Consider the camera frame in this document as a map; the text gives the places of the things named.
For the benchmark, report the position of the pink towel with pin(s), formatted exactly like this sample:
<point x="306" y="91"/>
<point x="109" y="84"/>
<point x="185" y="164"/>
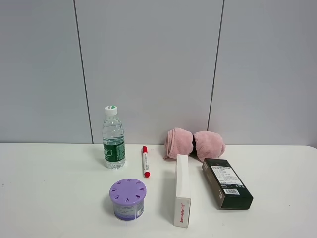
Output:
<point x="205" y="144"/>

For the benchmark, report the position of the clear water bottle green label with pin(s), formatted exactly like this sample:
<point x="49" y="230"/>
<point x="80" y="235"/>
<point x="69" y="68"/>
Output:
<point x="113" y="139"/>

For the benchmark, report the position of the red whiteboard marker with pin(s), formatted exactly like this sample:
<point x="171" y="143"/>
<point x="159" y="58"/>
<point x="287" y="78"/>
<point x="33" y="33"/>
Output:
<point x="146" y="169"/>

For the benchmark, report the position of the purple lidded air freshener can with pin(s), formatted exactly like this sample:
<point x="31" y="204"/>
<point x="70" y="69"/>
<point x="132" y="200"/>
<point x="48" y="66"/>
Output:
<point x="127" y="196"/>

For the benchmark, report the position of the long white Snowhite box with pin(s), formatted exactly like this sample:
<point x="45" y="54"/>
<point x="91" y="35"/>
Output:
<point x="182" y="203"/>

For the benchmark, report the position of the black rectangular product box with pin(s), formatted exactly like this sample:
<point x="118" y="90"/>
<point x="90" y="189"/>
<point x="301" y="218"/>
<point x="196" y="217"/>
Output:
<point x="228" y="190"/>

